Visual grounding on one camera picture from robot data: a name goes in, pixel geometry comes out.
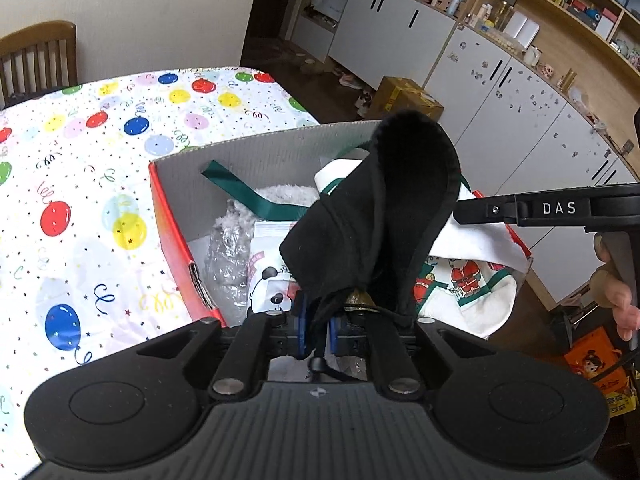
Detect panda print packet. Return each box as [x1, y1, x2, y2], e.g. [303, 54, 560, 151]
[247, 220, 299, 313]

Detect christmas print fabric bag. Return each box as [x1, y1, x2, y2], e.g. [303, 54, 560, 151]
[205, 158, 530, 338]

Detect bubble wrap sheet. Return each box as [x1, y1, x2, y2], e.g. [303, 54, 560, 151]
[204, 200, 256, 326]

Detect black drawstring pouch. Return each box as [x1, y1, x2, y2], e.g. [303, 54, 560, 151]
[280, 110, 460, 338]

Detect person's right hand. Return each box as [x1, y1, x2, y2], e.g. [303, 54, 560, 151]
[589, 235, 639, 341]

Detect red white cardboard box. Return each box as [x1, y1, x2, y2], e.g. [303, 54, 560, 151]
[150, 114, 532, 337]

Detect balloon print tablecloth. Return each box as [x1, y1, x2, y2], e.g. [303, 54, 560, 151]
[1, 67, 312, 479]

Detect brown cardboard box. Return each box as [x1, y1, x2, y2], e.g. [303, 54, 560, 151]
[366, 76, 444, 122]

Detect brown wooden chair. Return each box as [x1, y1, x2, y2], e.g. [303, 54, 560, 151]
[1, 20, 78, 110]

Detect white wall cabinets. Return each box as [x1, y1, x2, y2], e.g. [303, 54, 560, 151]
[290, 0, 640, 311]

